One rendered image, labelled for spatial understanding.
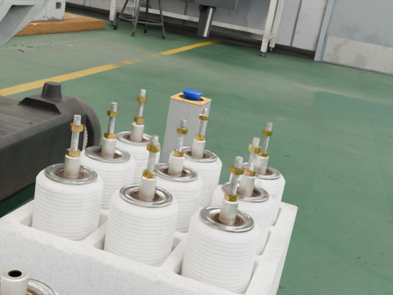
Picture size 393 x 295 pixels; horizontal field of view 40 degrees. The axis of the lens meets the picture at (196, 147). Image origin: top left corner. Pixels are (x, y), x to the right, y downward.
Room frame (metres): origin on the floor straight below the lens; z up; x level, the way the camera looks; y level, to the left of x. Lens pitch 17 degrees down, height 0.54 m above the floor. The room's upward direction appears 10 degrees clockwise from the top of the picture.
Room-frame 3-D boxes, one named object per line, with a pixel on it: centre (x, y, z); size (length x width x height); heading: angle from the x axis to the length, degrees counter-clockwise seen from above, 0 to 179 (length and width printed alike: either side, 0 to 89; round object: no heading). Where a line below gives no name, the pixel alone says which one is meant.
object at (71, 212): (0.72, 0.17, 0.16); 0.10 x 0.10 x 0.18
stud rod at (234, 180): (0.66, -0.06, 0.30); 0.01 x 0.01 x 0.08
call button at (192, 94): (1.10, 0.03, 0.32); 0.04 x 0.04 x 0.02
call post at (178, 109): (1.10, 0.03, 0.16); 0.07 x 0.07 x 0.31; 76
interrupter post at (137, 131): (0.95, 0.11, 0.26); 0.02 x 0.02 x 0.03
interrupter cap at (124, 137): (0.95, 0.11, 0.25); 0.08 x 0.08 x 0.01
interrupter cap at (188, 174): (0.81, 0.03, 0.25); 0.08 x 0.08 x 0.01
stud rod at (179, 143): (0.81, 0.03, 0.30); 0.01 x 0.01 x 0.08
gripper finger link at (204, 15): (1.10, 0.03, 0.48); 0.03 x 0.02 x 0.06; 30
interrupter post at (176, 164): (0.81, 0.03, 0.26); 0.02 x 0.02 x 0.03
